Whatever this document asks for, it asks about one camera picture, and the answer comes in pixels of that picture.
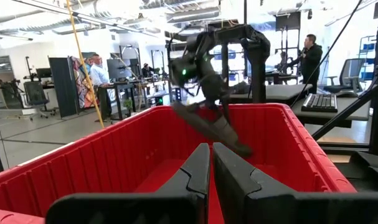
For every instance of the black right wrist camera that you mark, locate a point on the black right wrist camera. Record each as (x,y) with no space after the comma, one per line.
(179,73)

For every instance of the black wall screen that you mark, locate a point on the black wall screen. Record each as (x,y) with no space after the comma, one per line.
(287,21)

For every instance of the grey table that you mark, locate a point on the grey table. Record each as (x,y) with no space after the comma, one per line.
(279,91)

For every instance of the grey desk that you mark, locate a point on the grey desk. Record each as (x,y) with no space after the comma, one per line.
(350,113)

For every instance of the black office chair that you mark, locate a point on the black office chair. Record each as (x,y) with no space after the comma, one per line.
(36,93)
(352,70)

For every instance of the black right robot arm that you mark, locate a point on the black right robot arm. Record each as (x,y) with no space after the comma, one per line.
(257,62)

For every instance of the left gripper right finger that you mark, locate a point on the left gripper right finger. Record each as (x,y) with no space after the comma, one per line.
(238,186)

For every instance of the dark room divider panel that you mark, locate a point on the dark room divider panel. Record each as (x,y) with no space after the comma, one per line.
(62,87)

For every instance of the black keyboard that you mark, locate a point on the black keyboard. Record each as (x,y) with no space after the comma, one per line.
(319,102)

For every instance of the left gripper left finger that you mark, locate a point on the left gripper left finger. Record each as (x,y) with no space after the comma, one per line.
(188,186)

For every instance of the colourful painted panel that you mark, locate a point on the colourful painted panel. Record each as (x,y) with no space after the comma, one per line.
(79,93)

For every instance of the black computer monitor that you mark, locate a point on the black computer monitor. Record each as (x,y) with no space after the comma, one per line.
(118,68)

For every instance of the black standing desk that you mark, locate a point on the black standing desk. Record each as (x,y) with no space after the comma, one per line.
(120,85)

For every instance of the person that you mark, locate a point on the person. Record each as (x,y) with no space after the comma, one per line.
(147,71)
(100,76)
(311,62)

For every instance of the small black monitor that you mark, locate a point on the small black monitor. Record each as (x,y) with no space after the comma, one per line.
(44,72)

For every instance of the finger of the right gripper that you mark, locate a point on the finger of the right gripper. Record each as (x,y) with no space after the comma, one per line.
(227,113)
(204,107)

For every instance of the red plastic bin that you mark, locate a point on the red plastic bin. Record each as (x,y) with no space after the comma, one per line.
(114,149)

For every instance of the shelf with blue bins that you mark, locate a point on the shelf with blue bins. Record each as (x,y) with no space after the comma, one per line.
(367,46)

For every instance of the small potted plant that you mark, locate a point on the small potted plant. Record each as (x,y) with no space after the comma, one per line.
(128,104)

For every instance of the black slide sandal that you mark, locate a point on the black slide sandal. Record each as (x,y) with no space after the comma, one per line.
(213,130)

